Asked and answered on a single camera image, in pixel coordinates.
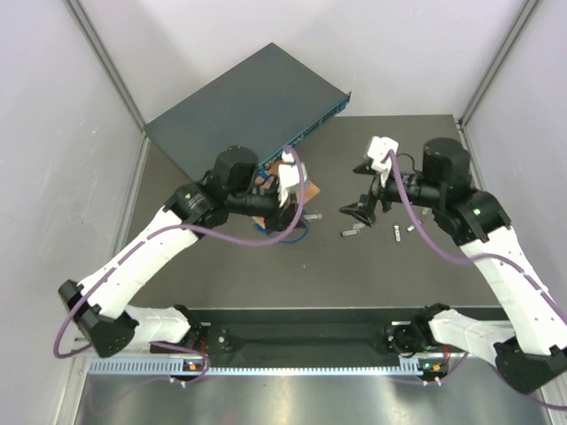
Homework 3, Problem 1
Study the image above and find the aluminium frame rail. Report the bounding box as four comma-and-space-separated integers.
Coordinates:
71, 323, 97, 357

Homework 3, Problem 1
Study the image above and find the dark blue network switch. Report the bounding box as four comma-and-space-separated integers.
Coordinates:
144, 42, 351, 179

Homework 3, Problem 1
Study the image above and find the wooden board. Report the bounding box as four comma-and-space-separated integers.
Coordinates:
252, 159, 320, 230

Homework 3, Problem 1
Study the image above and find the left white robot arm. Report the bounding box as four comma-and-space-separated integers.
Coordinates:
53, 145, 308, 359

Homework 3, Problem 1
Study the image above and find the blue ethernet cable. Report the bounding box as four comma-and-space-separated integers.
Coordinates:
252, 174, 310, 244

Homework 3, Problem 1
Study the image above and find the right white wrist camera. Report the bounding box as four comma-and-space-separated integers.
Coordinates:
366, 135, 399, 188

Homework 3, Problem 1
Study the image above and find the grey slotted cable duct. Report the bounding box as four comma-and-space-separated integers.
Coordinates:
88, 357, 426, 376

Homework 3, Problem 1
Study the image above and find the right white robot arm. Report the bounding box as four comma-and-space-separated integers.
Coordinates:
340, 136, 566, 395

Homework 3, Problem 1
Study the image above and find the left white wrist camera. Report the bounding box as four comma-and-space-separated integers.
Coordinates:
277, 147, 309, 207

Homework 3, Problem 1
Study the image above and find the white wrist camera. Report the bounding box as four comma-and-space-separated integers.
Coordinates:
366, 135, 399, 188
277, 147, 309, 207

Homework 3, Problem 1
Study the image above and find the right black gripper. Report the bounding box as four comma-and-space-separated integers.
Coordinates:
339, 161, 444, 227

